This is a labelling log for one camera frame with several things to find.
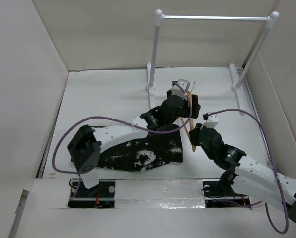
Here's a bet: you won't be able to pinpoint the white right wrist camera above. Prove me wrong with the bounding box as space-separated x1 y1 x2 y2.
203 113 219 128

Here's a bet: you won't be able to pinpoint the black white patterned trousers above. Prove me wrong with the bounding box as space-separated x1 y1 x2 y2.
97 131 183 172

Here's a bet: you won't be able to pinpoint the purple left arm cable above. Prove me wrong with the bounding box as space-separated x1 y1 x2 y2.
52 81 191 201

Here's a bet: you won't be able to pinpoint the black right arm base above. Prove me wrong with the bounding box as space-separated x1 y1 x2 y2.
201 171 250 208

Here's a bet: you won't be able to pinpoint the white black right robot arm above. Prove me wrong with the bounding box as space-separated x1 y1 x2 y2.
189 123 296 223

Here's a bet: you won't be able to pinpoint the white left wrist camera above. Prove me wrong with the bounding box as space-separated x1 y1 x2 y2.
170 79 190 98

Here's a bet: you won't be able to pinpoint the wooden clothes hanger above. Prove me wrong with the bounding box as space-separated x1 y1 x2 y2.
180 91 196 153

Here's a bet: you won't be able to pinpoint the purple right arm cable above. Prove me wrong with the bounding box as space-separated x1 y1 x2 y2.
203 108 290 234

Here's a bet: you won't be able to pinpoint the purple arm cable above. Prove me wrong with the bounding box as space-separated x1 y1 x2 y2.
52 81 191 201
203 108 290 234

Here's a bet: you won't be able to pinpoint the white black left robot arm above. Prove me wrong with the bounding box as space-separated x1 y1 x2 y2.
67 92 201 197

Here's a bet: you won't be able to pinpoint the silver tape strip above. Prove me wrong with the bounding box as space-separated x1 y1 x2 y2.
114 179 205 209

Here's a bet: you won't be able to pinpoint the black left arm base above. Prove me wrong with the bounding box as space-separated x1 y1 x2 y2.
68 178 116 209

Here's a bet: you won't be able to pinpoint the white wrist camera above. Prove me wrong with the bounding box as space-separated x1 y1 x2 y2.
170 79 190 98
203 113 219 128

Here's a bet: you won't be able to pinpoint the white silver clothes rack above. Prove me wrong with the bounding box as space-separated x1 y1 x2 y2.
146 9 280 116

